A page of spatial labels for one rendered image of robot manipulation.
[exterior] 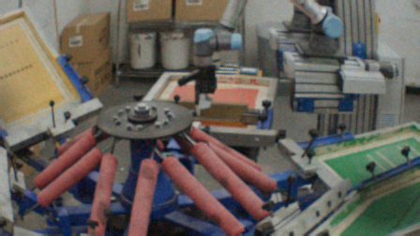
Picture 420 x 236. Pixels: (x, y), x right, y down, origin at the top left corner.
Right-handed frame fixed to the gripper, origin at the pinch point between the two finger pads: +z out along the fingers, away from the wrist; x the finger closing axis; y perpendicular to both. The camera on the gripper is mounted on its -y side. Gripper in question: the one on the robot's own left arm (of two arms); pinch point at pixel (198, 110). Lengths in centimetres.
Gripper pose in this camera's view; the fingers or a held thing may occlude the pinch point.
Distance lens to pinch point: 277.8
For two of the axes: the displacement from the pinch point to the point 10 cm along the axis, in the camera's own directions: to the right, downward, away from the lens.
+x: 1.7, -3.6, 9.2
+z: 0.0, 9.3, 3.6
